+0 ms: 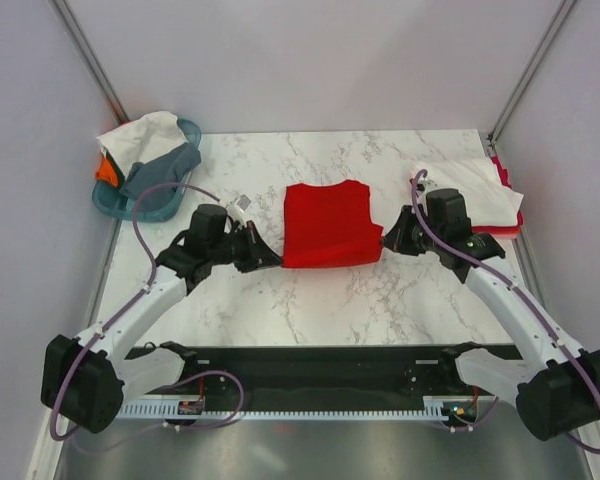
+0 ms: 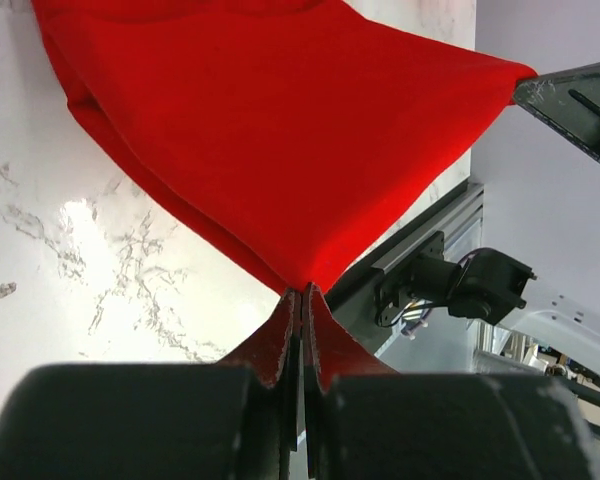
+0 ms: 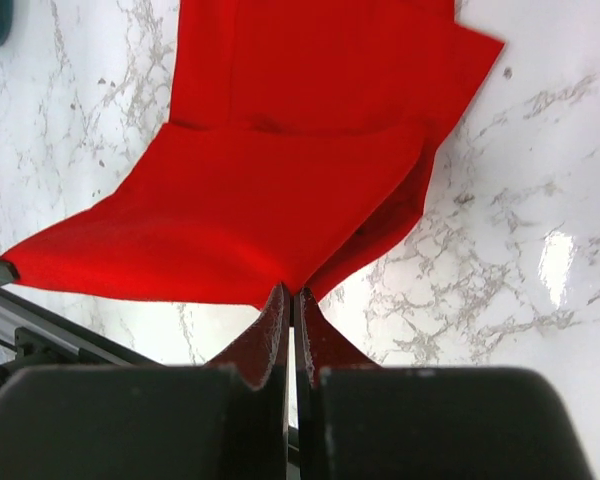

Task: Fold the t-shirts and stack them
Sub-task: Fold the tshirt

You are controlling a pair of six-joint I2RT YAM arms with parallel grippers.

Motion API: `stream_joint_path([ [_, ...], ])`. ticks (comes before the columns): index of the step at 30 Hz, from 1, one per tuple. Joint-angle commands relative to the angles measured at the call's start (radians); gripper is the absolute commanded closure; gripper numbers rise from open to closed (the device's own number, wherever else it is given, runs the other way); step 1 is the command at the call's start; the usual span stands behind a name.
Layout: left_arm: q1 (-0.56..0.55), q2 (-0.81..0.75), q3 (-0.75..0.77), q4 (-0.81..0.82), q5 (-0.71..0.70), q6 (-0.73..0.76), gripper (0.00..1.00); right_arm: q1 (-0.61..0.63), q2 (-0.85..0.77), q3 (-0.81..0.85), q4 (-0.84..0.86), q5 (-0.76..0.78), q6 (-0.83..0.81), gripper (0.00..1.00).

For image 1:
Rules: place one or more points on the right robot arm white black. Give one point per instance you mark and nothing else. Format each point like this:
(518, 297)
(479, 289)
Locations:
(555, 384)

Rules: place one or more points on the folded pink t shirt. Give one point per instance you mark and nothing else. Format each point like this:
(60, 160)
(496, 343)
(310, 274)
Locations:
(502, 172)

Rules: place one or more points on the grey blue t shirt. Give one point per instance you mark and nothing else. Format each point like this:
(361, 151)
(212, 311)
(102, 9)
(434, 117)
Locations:
(172, 167)

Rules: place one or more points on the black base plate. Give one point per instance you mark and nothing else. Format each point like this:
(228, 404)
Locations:
(321, 378)

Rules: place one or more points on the aluminium frame post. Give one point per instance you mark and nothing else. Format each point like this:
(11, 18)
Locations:
(71, 24)
(530, 71)

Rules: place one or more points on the right aluminium frame post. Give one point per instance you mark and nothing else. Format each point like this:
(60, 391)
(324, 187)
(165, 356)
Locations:
(530, 71)

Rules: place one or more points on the crumpled white t shirt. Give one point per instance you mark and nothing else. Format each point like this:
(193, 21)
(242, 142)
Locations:
(141, 140)

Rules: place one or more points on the left aluminium frame post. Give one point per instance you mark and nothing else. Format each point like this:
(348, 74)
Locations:
(71, 24)

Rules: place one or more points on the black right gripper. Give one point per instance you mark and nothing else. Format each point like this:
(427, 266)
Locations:
(397, 240)

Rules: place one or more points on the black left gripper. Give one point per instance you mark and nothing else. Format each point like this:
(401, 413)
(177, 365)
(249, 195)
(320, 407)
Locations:
(258, 254)

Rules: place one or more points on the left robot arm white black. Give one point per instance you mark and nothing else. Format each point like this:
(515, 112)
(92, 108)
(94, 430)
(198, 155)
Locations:
(90, 377)

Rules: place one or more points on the teal plastic basket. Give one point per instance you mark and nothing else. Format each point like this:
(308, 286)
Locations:
(110, 202)

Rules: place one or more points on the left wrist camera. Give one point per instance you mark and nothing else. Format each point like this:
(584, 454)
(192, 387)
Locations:
(237, 209)

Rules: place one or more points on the folded white t shirt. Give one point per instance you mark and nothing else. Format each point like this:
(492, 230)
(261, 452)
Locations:
(470, 171)

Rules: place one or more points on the orange t shirt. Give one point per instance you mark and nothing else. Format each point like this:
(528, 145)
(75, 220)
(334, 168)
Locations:
(107, 172)

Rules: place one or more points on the white slotted cable duct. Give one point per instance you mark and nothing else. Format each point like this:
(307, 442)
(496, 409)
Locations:
(164, 407)

